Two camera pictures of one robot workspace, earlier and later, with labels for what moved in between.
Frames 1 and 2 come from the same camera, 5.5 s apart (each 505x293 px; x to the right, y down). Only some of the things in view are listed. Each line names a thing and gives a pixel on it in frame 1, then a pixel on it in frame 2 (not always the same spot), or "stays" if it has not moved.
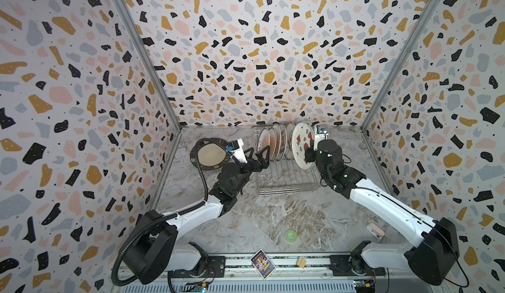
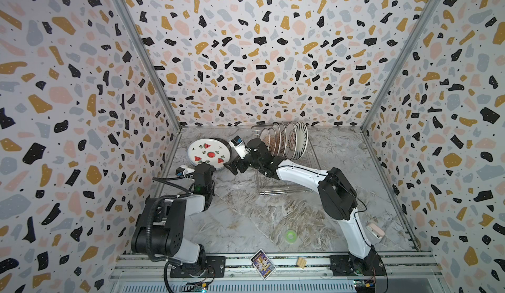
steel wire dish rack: (285, 177) stays
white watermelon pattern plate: (302, 136) to (214, 150)
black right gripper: (315, 156) to (239, 164)
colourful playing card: (263, 264) stays
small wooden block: (301, 262) stays
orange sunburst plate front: (264, 140) stays
